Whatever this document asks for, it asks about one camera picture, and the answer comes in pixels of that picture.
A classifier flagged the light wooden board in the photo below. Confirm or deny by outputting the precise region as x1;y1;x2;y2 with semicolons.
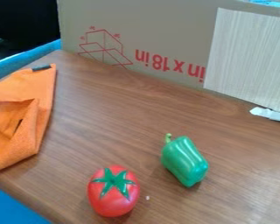
201;7;280;115

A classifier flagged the orange cloth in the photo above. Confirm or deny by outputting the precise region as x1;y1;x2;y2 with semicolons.
0;63;59;174

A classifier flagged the cardboard box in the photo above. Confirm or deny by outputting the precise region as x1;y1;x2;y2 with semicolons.
55;0;280;89

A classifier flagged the green toy pepper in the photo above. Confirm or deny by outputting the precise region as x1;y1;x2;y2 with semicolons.
159;133;211;188

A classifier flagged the red toy tomato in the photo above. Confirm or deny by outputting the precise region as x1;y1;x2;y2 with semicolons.
86;164;142;218

